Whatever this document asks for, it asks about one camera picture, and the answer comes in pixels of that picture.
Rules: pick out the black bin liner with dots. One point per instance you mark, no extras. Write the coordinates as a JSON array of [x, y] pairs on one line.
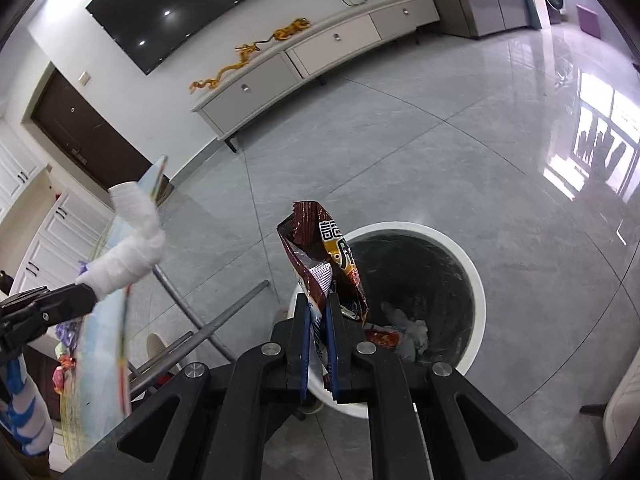
[[425, 270]]

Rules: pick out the white television cabinet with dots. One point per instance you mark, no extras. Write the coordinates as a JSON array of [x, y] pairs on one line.
[[325, 40]]

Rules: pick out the white round bin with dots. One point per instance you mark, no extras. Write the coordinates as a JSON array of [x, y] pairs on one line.
[[477, 310]]

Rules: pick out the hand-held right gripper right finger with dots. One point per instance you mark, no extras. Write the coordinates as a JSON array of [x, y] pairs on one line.
[[331, 350]]

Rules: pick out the white tissue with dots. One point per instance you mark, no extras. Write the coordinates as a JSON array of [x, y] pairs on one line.
[[135, 245]]

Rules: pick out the dark brown door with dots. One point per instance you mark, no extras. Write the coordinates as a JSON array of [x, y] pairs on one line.
[[85, 130]]

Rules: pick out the short golden ornament figure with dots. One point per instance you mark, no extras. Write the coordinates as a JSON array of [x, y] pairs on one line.
[[290, 30]]

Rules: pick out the beige light switch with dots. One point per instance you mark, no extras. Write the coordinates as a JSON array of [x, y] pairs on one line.
[[84, 78]]

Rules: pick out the black wall television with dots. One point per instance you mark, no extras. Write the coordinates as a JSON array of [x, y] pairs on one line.
[[200, 5]]

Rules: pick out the white shoe cabinet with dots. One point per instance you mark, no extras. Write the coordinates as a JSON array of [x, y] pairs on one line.
[[75, 230]]

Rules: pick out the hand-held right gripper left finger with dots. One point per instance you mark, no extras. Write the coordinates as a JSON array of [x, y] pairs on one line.
[[302, 350]]

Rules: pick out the beige round stool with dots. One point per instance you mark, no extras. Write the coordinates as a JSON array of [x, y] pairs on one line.
[[157, 345]]

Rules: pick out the red flat wrapper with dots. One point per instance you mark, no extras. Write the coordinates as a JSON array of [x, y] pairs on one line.
[[382, 338]]

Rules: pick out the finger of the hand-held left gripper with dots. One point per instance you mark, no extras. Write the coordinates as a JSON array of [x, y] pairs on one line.
[[20, 342], [70, 302]]

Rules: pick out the long golden dragon ornament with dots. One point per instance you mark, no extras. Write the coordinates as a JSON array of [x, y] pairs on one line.
[[230, 66]]

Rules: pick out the white tissue wad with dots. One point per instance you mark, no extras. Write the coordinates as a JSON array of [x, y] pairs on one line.
[[412, 335]]

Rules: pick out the red candy wrapper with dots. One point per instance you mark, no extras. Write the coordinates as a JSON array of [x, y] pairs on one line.
[[61, 375]]

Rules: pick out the purple stool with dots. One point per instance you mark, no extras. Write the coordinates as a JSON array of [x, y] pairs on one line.
[[587, 19]]

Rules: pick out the purple candy wrapper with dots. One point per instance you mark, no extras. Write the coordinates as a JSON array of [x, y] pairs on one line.
[[66, 332], [83, 266]]

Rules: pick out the person's left forearm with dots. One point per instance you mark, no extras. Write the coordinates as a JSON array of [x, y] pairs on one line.
[[25, 410]]

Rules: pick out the brown snack wrapper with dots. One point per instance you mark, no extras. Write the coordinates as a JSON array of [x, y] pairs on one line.
[[310, 240]]

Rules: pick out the landscape printed table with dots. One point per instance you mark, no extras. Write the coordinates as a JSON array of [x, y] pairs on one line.
[[100, 360]]

